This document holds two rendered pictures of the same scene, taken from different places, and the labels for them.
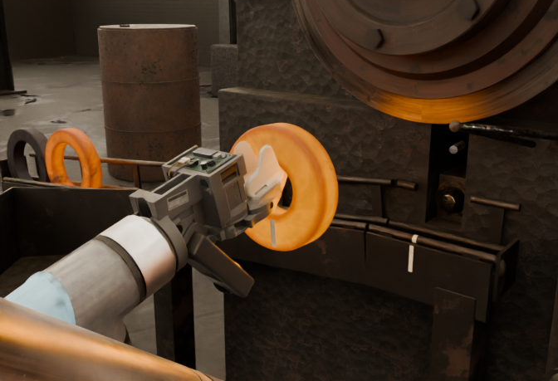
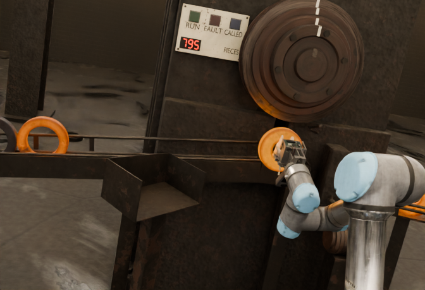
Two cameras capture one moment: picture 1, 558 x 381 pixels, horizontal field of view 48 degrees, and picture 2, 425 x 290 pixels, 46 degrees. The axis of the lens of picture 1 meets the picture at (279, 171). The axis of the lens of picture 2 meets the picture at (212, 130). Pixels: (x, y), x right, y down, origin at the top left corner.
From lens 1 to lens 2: 1.46 m
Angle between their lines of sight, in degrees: 47
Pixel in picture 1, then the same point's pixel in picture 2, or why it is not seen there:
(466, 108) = (307, 117)
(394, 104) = (281, 115)
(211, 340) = (49, 244)
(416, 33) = (311, 96)
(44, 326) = not seen: hidden behind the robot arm
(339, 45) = (265, 93)
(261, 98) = (194, 105)
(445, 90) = (304, 112)
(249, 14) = (180, 63)
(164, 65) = not seen: outside the picture
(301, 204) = not seen: hidden behind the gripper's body
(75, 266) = (309, 180)
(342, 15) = (285, 86)
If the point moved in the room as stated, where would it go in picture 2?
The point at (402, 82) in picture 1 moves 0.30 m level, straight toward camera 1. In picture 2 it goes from (289, 108) to (350, 132)
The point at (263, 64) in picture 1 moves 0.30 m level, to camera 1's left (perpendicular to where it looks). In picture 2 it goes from (184, 87) to (124, 86)
